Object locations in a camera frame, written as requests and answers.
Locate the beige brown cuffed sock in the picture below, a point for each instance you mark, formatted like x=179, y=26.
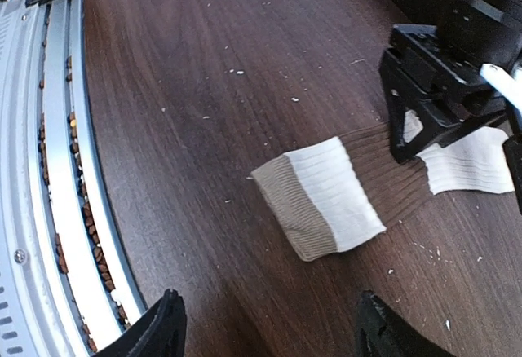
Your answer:
x=337, y=194

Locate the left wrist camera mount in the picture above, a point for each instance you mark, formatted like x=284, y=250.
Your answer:
x=508, y=85

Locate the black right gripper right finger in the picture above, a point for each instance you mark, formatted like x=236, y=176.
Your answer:
x=382, y=332

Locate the aluminium table edge rail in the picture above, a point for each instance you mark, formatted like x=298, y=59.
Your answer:
x=67, y=288

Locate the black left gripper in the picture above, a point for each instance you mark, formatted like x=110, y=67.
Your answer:
x=431, y=72

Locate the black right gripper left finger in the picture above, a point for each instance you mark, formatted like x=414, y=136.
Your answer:
x=161, y=331

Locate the beige striped sock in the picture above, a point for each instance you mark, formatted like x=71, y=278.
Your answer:
x=473, y=163

